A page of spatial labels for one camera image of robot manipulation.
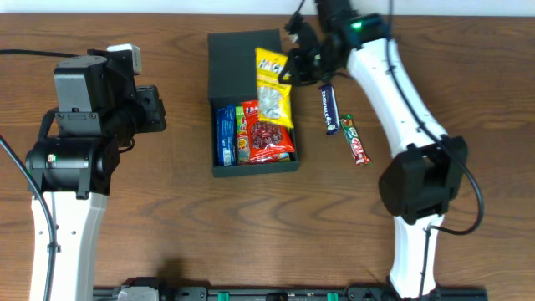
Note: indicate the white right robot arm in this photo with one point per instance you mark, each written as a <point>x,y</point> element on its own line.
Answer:
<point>427,165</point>

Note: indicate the black mounting rail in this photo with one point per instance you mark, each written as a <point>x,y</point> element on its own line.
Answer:
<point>156,289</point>

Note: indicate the red KitKat bar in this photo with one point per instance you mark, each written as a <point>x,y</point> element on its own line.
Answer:
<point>352,136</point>

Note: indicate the red dried fruit bag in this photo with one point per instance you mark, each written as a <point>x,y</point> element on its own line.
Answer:
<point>266,139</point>

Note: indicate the blue cookie packet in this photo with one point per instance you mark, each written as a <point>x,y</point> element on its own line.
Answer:
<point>226,133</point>

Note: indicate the yellow sunflower seed bag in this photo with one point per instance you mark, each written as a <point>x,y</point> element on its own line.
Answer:
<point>274,104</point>

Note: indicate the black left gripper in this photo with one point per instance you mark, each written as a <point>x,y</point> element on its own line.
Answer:
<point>151,108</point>

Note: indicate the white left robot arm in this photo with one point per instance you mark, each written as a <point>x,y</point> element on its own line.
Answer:
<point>100,111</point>

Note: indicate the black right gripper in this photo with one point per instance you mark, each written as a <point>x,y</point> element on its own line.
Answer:
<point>305,61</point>

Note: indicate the purple Dairy Milk bar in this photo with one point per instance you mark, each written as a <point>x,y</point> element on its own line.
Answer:
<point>330,109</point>

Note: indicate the Haribo gummy bag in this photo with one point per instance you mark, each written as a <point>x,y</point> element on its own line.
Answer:
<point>243,148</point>

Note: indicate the dark green gift box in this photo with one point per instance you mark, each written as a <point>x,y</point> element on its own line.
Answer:
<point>232,80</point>

